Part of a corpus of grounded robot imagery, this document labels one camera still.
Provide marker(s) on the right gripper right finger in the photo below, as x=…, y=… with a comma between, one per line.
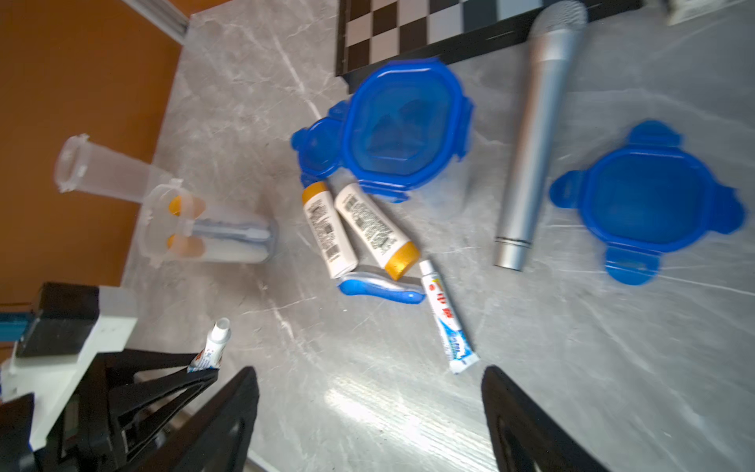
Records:
x=524, y=437

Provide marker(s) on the toothpaste tube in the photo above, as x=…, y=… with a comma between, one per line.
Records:
x=458, y=349
x=216, y=341

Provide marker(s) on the white bottle orange cap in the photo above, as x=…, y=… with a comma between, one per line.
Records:
x=327, y=227
x=197, y=208
x=205, y=249
x=388, y=244

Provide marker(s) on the black white checkerboard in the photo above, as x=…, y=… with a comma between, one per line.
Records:
x=372, y=33

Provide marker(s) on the silver microphone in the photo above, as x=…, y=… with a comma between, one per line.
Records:
x=554, y=41

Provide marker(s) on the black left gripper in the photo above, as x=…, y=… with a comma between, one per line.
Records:
x=137, y=411

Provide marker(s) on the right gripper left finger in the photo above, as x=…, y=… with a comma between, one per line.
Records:
x=217, y=438

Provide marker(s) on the clear plastic container back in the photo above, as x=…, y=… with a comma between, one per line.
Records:
x=175, y=224

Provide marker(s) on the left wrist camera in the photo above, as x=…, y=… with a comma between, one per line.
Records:
x=70, y=324

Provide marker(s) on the blue toothbrush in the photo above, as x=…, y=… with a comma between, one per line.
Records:
x=367, y=281
x=232, y=231

